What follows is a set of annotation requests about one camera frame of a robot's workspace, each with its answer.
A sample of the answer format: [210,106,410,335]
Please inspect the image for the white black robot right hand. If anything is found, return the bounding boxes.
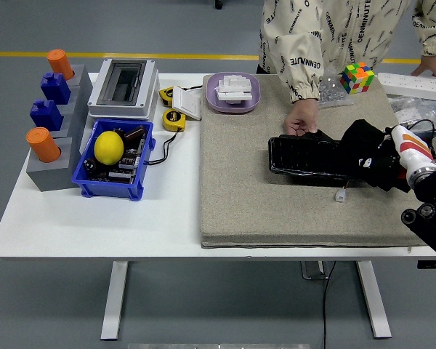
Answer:
[358,125,436,172]

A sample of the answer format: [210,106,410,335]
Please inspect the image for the person's right hand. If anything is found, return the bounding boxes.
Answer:
[283,97,320,137]

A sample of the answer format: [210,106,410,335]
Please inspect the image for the black panel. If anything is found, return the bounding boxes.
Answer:
[267,129,371,188]

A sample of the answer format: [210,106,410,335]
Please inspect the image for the white power strip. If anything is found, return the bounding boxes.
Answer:
[376,72,436,103]

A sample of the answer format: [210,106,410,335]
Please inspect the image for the clear bag of metal nuts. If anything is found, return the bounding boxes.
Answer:
[318,67,354,110]

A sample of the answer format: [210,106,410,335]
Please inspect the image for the clear plastic bags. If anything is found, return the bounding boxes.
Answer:
[387,93,436,128]

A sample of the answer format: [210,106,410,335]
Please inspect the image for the colourful puzzle cube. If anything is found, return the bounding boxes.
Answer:
[339,61,376,95]

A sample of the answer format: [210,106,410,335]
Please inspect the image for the stack of white switches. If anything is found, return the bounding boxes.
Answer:
[214,73,254,105]

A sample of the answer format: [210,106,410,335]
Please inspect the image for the person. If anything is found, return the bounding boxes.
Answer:
[257,0,436,105]

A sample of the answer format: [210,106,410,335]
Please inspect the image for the purple plate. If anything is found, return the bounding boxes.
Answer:
[206,71,262,114]

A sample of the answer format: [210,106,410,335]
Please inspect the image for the beige mat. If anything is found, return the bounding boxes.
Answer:
[199,73,436,249]

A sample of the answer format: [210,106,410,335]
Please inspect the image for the yellow tape measure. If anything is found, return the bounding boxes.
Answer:
[161,108,187,132]
[158,86,179,108]

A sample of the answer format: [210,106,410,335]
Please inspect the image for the grey table control box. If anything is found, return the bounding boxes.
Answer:
[300,260,331,281]

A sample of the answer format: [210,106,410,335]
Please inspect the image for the white table leg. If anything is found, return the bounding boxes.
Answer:
[100,260,129,341]
[355,260,392,340]

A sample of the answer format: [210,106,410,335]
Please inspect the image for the dark circuit board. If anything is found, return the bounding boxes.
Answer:
[83,125,148,184]

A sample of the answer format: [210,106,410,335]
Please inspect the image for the yellow lemon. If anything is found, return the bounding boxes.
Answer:
[94,131,125,167]

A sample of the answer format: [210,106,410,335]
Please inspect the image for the blue plastic bin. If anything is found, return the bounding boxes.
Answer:
[71,118,156,201]

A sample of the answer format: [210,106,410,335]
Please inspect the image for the orange cylinder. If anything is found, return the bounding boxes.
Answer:
[47,49,76,81]
[25,127,62,164]

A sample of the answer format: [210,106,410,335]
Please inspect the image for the blue block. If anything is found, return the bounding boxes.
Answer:
[29,99,65,132]
[40,71,72,105]

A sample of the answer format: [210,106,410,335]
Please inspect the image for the grey stepped block holder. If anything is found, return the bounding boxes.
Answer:
[25,64,94,193]

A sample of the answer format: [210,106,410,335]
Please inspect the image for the white wall switch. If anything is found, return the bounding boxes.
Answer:
[171,87,204,121]

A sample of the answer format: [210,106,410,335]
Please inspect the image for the thin black cable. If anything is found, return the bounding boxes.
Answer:
[145,129,185,167]

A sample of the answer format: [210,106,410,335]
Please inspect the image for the grey white electrical enclosure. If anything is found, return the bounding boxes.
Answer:
[86,58,160,121]

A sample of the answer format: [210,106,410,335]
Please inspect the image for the black power cable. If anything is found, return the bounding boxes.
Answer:
[321,260,338,349]

